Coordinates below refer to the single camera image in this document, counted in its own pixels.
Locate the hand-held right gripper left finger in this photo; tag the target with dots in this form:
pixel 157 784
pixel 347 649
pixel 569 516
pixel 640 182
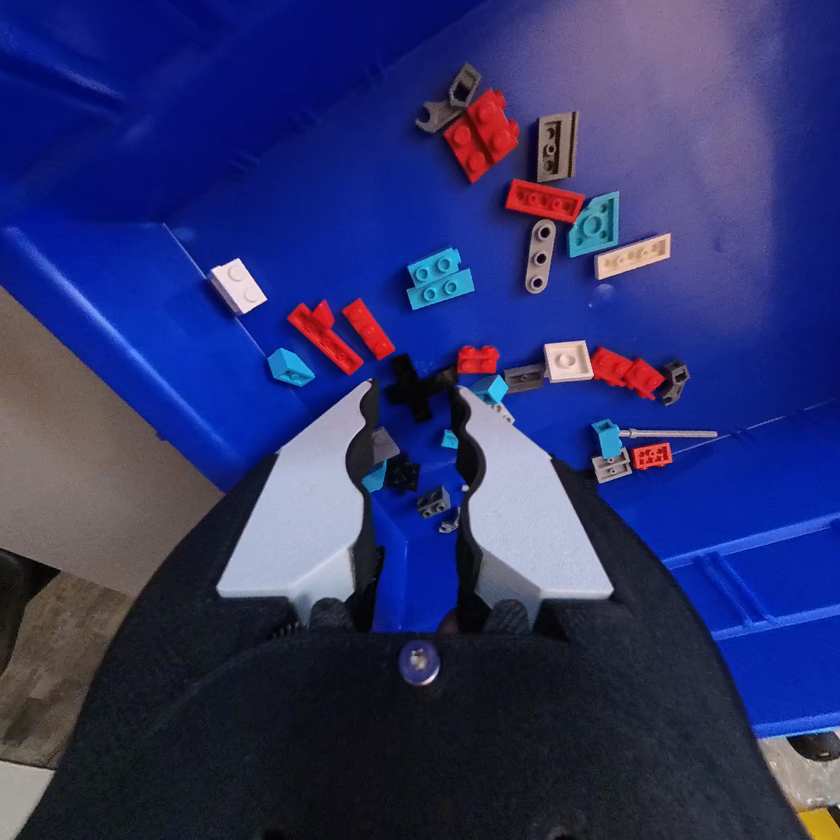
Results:
pixel 295 525

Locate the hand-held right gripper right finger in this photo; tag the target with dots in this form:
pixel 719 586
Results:
pixel 531 525

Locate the black cross toy piece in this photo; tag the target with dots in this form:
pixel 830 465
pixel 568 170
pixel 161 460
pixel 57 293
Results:
pixel 413 387

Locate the blue plastic bin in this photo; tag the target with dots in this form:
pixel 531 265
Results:
pixel 262 164

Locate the grey desk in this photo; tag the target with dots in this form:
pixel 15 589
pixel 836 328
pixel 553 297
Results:
pixel 65 426

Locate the tiny light grey toy clip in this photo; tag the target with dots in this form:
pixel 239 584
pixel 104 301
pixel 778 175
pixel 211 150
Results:
pixel 449 525

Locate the small teal toy brick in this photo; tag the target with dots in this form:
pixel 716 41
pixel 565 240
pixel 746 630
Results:
pixel 375 478
pixel 489 388

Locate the light grey toy plate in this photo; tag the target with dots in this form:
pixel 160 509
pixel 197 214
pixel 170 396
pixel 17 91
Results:
pixel 611 464

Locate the small dark grey toy brick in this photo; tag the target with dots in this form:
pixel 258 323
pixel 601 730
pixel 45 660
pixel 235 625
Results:
pixel 433 502

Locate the teal clip toy brick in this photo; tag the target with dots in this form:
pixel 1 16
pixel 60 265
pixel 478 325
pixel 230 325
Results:
pixel 607 438

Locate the grey sloped toy brick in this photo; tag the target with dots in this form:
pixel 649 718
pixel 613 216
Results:
pixel 384 446

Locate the small black toy brick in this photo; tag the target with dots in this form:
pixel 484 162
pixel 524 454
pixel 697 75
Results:
pixel 402 474

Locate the tiny teal toy piece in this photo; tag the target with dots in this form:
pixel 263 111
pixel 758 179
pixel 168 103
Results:
pixel 449 438

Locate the small red toy plate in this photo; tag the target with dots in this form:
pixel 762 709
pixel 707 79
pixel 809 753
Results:
pixel 652 456

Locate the small dark grey toy plate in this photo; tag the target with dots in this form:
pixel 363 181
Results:
pixel 523 379

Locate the grey toy bar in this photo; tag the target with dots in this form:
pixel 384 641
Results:
pixel 669 434

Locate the white square toy plate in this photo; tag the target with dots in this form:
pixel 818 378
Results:
pixel 568 361

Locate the small red toy brick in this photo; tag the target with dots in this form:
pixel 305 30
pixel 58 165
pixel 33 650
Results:
pixel 478 359

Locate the red clip toy plate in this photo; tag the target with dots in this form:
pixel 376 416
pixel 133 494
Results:
pixel 643 379

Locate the red wing toy plate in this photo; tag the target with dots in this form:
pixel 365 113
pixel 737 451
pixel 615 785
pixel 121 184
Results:
pixel 323 334

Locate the black angular toy piece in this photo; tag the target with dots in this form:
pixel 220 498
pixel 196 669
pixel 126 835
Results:
pixel 674 382

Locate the white toy brick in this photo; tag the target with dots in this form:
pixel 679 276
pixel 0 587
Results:
pixel 237 285

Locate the grey rounded toy plate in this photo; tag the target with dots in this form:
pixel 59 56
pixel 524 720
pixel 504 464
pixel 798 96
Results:
pixel 540 256

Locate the cream long toy plate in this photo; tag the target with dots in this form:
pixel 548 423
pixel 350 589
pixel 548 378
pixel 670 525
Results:
pixel 632 256

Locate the teal wedge toy plate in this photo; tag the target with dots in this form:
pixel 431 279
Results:
pixel 594 225

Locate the red long toy plate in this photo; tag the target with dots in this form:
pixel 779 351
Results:
pixel 544 200

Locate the red stacked toy bricks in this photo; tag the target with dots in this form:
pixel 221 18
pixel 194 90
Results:
pixel 481 134

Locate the dark grey clip toy piece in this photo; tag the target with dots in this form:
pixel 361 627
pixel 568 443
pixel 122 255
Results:
pixel 449 98

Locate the teal bracket toy brick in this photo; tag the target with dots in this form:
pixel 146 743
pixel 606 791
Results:
pixel 438 279

